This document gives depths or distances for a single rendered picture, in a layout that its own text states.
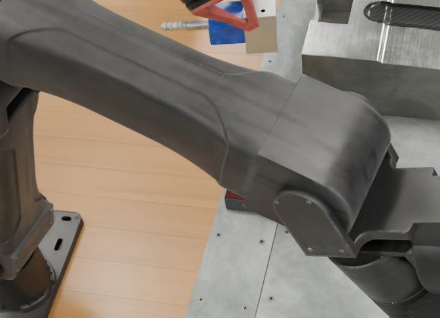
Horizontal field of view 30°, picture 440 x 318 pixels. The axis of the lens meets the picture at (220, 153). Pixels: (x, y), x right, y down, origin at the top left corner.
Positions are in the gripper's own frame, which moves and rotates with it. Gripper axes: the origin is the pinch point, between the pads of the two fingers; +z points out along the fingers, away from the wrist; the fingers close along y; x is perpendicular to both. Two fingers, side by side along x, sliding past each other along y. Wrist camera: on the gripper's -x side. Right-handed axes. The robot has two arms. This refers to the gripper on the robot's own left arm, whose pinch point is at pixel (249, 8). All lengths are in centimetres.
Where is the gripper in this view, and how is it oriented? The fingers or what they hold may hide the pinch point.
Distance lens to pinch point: 92.6
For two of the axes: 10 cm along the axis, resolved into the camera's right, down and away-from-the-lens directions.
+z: 5.7, 5.3, 6.3
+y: 0.1, -7.7, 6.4
